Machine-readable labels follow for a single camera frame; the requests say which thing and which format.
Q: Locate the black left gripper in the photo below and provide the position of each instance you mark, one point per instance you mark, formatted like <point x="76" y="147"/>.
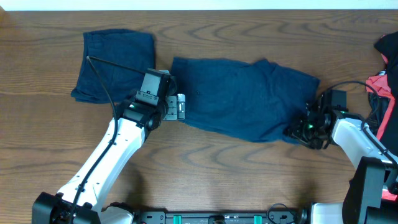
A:
<point x="171" y="86"/>

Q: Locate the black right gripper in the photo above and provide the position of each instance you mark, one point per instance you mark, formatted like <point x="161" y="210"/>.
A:
<point x="295" y="129"/>

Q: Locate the dark blue shorts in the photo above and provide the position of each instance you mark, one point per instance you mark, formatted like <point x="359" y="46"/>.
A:
<point x="116" y="57"/>
<point x="254" y="102"/>

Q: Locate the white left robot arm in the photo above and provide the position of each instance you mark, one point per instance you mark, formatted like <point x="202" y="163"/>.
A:
<point x="82" y="198"/>

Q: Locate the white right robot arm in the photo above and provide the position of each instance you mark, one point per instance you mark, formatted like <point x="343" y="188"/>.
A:
<point x="375" y="168"/>

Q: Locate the black garment in pile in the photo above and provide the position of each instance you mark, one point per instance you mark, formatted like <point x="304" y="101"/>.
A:
<point x="387" y="47"/>

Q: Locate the folded dark blue shorts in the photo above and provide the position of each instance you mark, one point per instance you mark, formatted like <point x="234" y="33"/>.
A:
<point x="116" y="57"/>

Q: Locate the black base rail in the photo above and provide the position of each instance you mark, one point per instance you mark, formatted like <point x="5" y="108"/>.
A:
<point x="214" y="217"/>

